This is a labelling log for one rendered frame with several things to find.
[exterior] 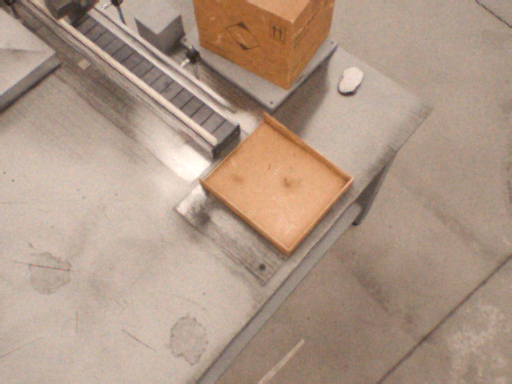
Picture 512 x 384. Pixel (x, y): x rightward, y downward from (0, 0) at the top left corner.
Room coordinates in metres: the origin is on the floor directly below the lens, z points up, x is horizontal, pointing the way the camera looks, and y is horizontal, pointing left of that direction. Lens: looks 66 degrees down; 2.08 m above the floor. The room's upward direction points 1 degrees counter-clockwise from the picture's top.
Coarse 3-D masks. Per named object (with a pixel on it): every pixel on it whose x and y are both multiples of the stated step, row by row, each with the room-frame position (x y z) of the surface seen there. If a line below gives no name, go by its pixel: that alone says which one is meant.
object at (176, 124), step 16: (16, 0) 1.21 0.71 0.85; (96, 16) 1.12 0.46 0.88; (64, 32) 1.06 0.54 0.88; (112, 32) 1.06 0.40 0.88; (80, 48) 1.01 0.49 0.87; (96, 64) 0.97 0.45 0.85; (160, 64) 0.94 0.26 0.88; (176, 80) 0.89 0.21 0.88; (144, 96) 0.84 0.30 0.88; (160, 112) 0.79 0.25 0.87; (224, 112) 0.78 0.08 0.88; (176, 128) 0.76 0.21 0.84; (240, 128) 0.74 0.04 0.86; (208, 144) 0.68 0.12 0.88; (224, 144) 0.70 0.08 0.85
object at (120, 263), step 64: (0, 0) 1.23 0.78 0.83; (128, 0) 1.23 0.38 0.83; (64, 64) 0.99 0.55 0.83; (320, 64) 0.97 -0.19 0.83; (0, 128) 0.78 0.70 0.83; (64, 128) 0.77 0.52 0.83; (128, 128) 0.77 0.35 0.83; (320, 128) 0.75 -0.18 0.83; (384, 128) 0.75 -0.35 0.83; (0, 192) 0.58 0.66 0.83; (64, 192) 0.58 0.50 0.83; (128, 192) 0.57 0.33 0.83; (192, 192) 0.57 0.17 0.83; (0, 256) 0.41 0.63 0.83; (64, 256) 0.41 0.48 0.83; (128, 256) 0.40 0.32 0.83; (192, 256) 0.40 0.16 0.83; (256, 256) 0.39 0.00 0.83; (0, 320) 0.25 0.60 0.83; (64, 320) 0.25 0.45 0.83; (128, 320) 0.25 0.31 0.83; (192, 320) 0.24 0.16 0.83
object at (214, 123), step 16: (48, 16) 1.12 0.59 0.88; (80, 32) 1.06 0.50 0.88; (96, 32) 1.06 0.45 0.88; (112, 48) 1.00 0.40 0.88; (128, 48) 1.00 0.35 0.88; (128, 64) 0.94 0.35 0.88; (144, 64) 0.94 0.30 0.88; (128, 80) 0.90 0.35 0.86; (144, 80) 0.89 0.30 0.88; (160, 80) 0.89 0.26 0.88; (176, 96) 0.83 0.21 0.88; (192, 96) 0.83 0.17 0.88; (192, 112) 0.78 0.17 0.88; (208, 112) 0.78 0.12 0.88; (208, 128) 0.73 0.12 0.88; (224, 128) 0.73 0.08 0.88
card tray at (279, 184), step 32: (256, 128) 0.76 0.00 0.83; (224, 160) 0.66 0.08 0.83; (256, 160) 0.66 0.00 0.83; (288, 160) 0.65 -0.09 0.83; (320, 160) 0.65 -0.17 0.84; (224, 192) 0.57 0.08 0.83; (256, 192) 0.56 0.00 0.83; (288, 192) 0.56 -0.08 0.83; (320, 192) 0.56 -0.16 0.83; (256, 224) 0.46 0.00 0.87; (288, 224) 0.47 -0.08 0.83; (288, 256) 0.39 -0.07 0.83
